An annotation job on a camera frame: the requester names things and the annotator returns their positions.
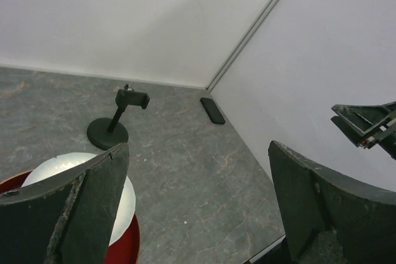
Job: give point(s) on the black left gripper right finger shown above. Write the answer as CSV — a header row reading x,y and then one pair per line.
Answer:
x,y
314,199

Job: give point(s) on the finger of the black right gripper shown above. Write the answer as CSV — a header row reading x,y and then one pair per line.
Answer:
x,y
367,126

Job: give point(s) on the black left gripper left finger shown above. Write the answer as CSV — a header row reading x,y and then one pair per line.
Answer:
x,y
68,217

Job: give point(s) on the black phone stand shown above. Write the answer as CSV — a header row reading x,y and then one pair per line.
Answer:
x,y
105,133

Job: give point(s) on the black smartphone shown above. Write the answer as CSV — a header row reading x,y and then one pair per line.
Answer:
x,y
212,111

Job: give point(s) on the white paper plate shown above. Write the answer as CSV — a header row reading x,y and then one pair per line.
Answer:
x,y
60,163

